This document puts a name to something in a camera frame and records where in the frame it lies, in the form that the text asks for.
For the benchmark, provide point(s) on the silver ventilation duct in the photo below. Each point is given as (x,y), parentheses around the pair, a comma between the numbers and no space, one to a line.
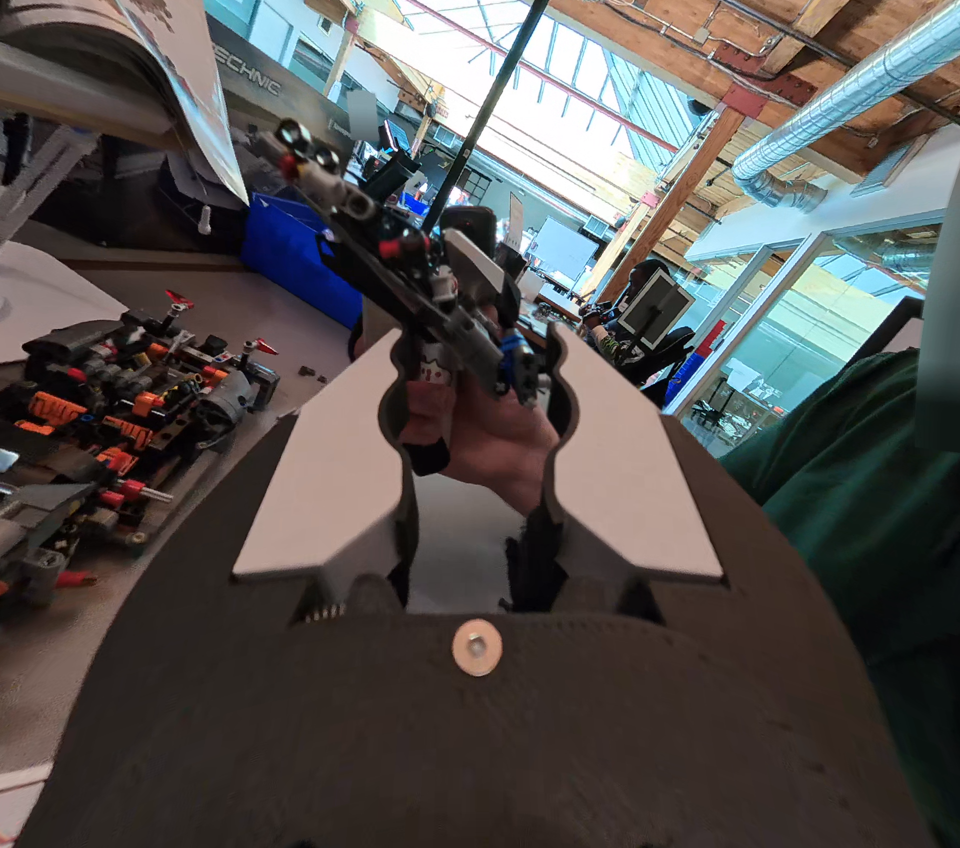
(862,83)

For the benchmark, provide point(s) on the lego instruction booklet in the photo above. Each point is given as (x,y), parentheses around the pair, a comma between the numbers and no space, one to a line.
(150,1)

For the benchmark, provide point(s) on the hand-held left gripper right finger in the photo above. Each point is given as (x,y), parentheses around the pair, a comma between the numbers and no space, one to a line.
(630,488)

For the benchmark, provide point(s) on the white board on stand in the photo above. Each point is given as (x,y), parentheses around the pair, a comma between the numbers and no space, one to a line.
(656,308)

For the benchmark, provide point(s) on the grey orange lego car model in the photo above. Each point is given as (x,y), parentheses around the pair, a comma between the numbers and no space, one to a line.
(112,376)

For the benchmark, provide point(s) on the person's right hand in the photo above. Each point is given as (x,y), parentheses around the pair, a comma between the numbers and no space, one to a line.
(495,443)

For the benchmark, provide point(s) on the dark lego set box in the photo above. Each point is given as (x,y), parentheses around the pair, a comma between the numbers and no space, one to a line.
(255,80)

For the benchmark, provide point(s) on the blue bin with tag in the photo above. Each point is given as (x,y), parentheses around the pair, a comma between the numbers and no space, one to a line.
(292,256)

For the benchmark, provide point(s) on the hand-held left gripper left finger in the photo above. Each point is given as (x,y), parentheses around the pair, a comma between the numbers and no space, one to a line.
(330,488)

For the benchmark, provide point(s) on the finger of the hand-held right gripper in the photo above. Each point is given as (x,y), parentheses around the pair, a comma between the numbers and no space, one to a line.
(476,263)

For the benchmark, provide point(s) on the whiteboard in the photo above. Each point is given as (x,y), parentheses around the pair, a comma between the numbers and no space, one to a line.
(562,248)

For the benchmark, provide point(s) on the black office chair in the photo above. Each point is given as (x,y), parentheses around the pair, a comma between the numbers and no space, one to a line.
(667,357)

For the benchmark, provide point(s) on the black lego subassembly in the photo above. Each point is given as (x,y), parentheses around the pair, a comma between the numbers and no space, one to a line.
(409,293)

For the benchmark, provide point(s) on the person's right forearm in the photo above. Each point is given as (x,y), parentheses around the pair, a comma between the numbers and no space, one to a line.
(862,488)

